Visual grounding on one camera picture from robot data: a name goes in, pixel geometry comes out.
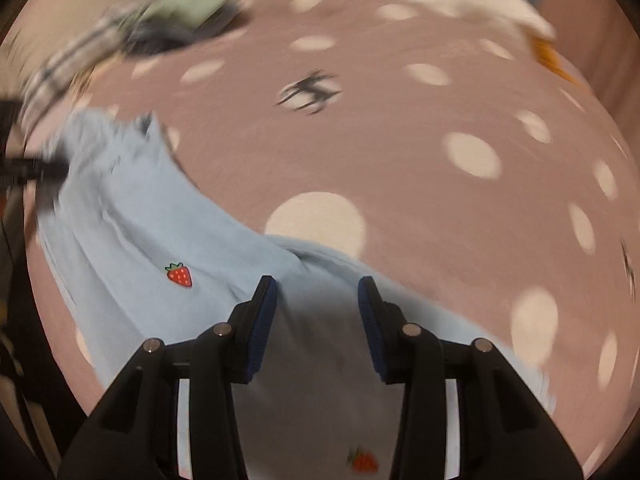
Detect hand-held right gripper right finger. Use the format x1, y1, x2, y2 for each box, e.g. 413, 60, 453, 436
357, 275, 586, 480

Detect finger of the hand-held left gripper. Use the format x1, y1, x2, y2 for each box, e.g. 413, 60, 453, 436
0, 156, 69, 186

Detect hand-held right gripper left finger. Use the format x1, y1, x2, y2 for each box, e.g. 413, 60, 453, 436
57, 275, 278, 480

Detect light blue denim pants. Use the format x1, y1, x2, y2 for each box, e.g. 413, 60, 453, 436
37, 110, 558, 480

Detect plaid cloth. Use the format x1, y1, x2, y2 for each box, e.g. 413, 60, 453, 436
20, 5, 143, 121

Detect pink dotted deer blanket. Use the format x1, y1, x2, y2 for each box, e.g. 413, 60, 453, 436
10, 0, 636, 476

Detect folded dark garment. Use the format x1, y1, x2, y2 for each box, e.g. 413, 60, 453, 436
120, 0, 251, 56

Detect folded green garment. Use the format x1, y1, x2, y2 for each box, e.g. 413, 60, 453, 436
145, 0, 241, 31

